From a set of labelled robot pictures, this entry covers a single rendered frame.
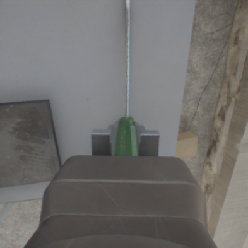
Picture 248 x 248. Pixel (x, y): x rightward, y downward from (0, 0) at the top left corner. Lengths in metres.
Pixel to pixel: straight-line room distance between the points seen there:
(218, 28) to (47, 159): 1.71
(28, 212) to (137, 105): 1.97
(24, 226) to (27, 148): 2.06
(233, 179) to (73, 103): 1.81
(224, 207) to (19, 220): 1.98
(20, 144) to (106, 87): 0.09
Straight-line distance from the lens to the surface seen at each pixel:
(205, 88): 1.77
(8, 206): 0.86
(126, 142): 0.16
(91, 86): 0.16
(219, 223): 2.24
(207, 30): 1.72
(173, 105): 0.19
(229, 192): 1.99
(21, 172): 0.19
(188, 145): 1.70
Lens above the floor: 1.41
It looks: 66 degrees down
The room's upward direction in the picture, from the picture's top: 151 degrees clockwise
